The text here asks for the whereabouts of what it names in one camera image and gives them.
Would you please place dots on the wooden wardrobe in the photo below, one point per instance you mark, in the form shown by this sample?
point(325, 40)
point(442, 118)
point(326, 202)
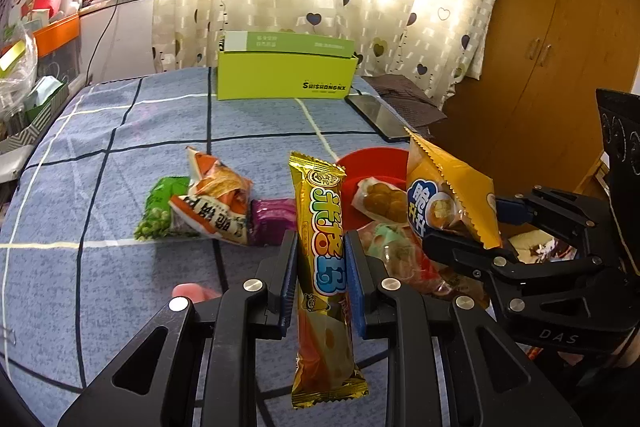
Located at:
point(550, 32)

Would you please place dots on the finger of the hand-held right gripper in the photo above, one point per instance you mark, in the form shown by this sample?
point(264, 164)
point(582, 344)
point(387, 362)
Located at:
point(511, 210)
point(450, 249)

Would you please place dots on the grey patterned box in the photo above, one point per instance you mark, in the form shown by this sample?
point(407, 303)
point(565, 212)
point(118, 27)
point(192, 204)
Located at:
point(35, 122)

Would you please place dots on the metal binder clip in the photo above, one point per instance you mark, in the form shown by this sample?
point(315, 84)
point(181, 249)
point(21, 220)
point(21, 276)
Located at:
point(7, 338)

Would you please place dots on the black smartphone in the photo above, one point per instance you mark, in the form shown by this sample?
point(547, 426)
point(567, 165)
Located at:
point(380, 117)

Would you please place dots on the red plastic bowl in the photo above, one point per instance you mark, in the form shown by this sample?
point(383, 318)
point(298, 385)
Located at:
point(367, 161)

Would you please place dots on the teal tissue pack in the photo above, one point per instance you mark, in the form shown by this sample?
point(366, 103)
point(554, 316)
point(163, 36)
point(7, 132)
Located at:
point(45, 91)

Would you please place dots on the dark brown cloth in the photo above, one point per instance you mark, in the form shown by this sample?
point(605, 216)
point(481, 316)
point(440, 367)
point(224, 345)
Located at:
point(405, 94)

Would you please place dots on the clear bag with green print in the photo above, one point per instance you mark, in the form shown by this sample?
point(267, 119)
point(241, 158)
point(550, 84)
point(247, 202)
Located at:
point(395, 252)

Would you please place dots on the green pea packet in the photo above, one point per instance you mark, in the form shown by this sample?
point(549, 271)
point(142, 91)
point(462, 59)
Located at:
point(160, 212)

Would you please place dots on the orange snack packet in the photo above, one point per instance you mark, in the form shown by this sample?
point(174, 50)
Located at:
point(220, 197)

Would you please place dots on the person's right hand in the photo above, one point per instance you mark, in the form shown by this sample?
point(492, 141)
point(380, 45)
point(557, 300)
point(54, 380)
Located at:
point(575, 357)

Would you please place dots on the clear cookie packet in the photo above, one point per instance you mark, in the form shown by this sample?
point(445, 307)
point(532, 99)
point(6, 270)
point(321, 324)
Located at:
point(380, 202)

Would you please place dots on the orange storage box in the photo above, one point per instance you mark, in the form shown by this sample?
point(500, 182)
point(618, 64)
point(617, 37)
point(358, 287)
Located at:
point(57, 34)

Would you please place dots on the dark clear snack packet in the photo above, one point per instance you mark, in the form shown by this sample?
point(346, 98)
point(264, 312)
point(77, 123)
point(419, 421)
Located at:
point(540, 244)

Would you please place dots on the purple snack packet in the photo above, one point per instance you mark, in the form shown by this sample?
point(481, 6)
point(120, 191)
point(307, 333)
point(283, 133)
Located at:
point(272, 214)

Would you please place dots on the green cardboard box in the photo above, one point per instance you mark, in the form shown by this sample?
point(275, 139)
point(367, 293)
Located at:
point(280, 74)

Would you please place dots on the clear plastic bag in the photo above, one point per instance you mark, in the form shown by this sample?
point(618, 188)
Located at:
point(15, 67)

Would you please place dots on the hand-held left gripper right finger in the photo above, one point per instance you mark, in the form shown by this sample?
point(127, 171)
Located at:
point(356, 279)

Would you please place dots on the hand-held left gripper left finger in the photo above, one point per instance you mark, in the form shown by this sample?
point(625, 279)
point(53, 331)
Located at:
point(289, 279)

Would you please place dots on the long gold snack bar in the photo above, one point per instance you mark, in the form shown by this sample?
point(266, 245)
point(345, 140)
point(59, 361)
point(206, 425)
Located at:
point(320, 227)

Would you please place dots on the yellow snack packet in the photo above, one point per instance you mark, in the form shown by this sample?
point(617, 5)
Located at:
point(445, 192)

